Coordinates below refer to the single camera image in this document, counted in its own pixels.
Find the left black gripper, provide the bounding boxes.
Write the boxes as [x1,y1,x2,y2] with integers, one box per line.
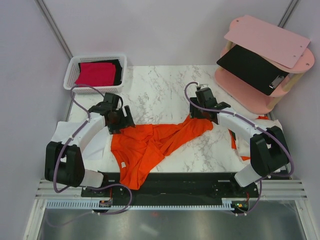
[107,105,135,135]

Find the orange t shirt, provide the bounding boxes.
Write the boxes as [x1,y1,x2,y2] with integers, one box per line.
[110,116,214,190]

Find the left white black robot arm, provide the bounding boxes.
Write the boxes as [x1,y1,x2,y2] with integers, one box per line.
[44,93,135,197]

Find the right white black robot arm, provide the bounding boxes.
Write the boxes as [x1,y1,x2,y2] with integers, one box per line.
[184,81,293,197]

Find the pink two-tier shelf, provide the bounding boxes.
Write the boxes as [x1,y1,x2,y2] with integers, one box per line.
[214,17,315,115]

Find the white cloth at left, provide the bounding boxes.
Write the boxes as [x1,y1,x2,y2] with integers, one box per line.
[51,120,109,161]

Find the white cloth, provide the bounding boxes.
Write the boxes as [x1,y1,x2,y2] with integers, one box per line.
[231,117,285,166]
[51,120,109,161]

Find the magenta t shirt in basket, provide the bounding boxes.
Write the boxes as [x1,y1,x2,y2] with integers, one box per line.
[75,62,116,87]

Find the white plastic laundry basket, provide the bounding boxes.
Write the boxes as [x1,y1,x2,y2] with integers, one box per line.
[63,53,127,94]

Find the black clipboard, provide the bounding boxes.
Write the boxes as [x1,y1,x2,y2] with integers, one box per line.
[216,45,289,96]

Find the white cloth at right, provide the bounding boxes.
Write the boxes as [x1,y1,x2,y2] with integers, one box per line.
[231,117,285,166]

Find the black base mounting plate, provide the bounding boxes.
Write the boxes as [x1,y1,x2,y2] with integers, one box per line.
[80,172,259,206]

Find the loose pink board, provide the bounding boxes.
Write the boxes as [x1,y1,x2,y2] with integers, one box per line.
[224,15,311,69]

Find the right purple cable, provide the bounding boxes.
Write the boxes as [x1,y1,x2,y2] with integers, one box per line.
[184,81,295,217]

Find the purple cable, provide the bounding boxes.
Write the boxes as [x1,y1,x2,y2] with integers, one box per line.
[184,81,295,217]
[44,83,133,228]

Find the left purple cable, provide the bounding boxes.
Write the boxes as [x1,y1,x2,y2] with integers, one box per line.
[44,83,133,228]

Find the white slotted cable duct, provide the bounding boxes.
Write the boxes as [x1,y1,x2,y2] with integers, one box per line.
[45,198,235,211]

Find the aluminium rail frame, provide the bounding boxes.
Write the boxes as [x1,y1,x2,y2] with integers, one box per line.
[23,173,311,240]

